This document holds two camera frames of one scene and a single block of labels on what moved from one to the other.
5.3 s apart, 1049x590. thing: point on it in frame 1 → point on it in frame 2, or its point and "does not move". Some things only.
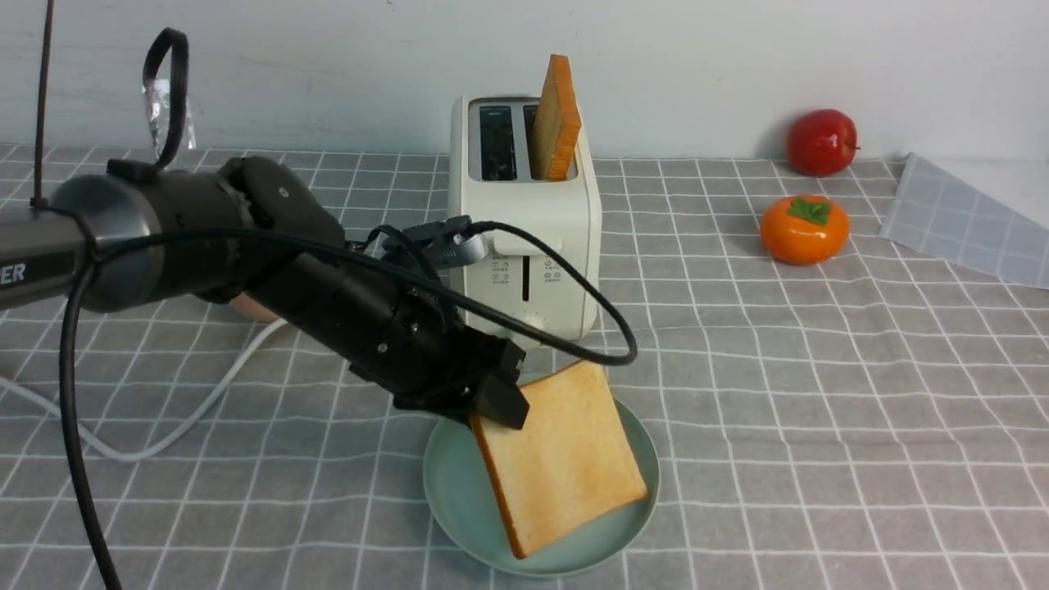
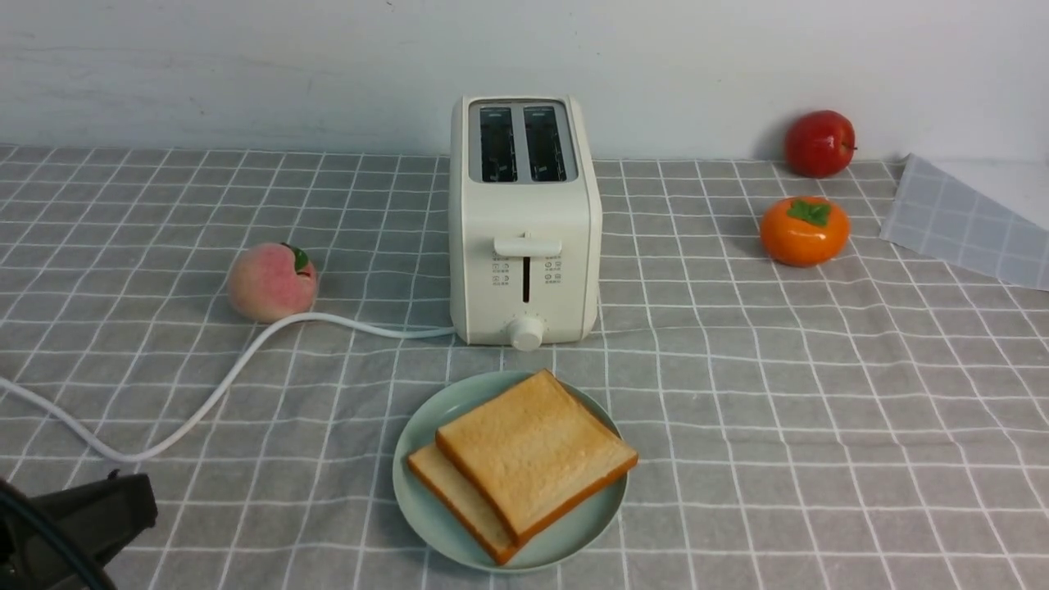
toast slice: x=556 y=123 → x=535 y=451
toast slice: x=571 y=465 → x=428 y=465
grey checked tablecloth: x=833 y=407 does not move
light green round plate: x=461 y=508 → x=569 y=533
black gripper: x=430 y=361 → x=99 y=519
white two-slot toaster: x=492 y=179 does not move
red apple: x=822 y=142 does not move
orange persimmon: x=805 y=230 does not move
